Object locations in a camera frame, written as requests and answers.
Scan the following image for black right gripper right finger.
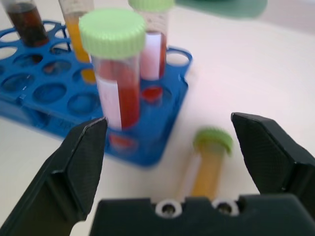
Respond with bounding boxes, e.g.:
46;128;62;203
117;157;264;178
230;112;315;214

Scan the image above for blue test tube rack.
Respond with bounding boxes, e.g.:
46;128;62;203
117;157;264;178
0;20;193;167

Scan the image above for green mat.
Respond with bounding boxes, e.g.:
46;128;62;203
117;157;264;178
175;0;268;18

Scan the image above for yellow liquid test tube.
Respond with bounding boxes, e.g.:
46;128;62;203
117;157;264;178
175;127;234;199
58;0;97;84

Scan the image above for red liquid test tube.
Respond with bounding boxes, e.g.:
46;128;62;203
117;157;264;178
128;0;175;104
78;8;147;148

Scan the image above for dark brown liquid test tube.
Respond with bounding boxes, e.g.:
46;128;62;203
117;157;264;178
3;0;50;48

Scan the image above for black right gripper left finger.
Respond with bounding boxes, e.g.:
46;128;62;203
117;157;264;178
0;117;108;236

